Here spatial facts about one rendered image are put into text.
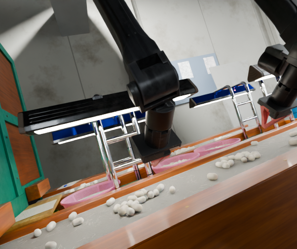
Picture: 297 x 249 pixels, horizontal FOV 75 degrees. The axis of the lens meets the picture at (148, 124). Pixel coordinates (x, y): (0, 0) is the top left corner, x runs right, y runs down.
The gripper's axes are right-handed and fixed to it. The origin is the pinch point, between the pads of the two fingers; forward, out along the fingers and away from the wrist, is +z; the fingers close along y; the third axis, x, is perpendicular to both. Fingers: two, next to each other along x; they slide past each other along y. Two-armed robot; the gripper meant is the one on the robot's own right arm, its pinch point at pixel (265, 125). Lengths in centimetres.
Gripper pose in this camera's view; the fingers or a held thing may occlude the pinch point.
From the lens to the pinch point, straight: 69.3
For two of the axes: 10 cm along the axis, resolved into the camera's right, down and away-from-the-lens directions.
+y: -9.0, 2.5, -3.5
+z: -0.6, 7.3, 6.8
